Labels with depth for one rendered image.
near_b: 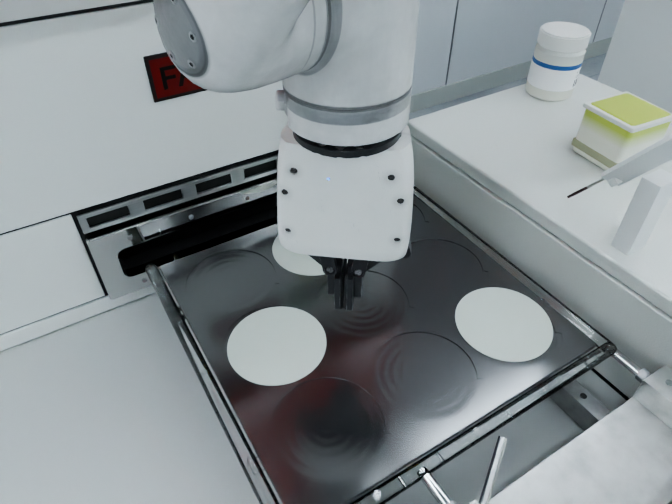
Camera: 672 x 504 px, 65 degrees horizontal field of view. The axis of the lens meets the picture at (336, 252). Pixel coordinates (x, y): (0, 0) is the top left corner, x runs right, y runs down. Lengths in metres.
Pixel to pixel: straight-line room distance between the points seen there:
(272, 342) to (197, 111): 0.27
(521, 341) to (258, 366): 0.27
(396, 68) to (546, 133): 0.49
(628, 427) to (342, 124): 0.40
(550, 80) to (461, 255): 0.33
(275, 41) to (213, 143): 0.41
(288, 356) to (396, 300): 0.14
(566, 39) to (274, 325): 0.56
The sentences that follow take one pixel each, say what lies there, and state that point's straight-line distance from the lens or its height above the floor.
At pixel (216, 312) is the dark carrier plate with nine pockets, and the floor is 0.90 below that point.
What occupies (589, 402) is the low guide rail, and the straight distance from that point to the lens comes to 0.62.
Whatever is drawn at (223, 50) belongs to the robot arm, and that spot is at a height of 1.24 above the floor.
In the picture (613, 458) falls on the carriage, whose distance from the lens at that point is 0.55.
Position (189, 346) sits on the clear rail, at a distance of 0.55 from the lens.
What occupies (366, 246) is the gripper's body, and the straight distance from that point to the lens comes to 0.40.
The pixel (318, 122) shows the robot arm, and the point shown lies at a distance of 0.33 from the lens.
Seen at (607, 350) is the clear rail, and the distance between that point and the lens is 0.60.
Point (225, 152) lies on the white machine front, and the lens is 0.65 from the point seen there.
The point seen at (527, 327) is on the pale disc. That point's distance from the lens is 0.59.
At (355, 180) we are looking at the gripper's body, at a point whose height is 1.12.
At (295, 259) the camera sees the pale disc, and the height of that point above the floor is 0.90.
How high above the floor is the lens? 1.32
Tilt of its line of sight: 42 degrees down
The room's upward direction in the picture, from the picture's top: straight up
